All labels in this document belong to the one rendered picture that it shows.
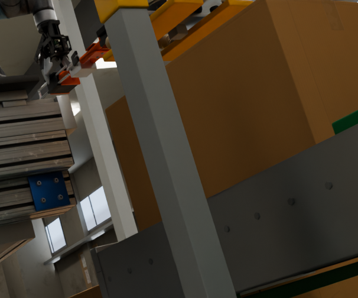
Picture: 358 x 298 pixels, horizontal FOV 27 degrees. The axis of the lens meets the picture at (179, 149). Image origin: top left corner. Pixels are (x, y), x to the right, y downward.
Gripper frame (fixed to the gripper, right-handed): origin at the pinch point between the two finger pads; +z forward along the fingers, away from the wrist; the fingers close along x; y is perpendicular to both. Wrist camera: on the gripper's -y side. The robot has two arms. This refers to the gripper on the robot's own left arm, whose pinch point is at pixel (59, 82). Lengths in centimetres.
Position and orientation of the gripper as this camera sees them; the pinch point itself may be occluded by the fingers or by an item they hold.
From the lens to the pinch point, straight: 253.9
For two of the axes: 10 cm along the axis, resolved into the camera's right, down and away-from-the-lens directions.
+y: 5.8, -3.5, -7.4
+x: 7.6, -0.9, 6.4
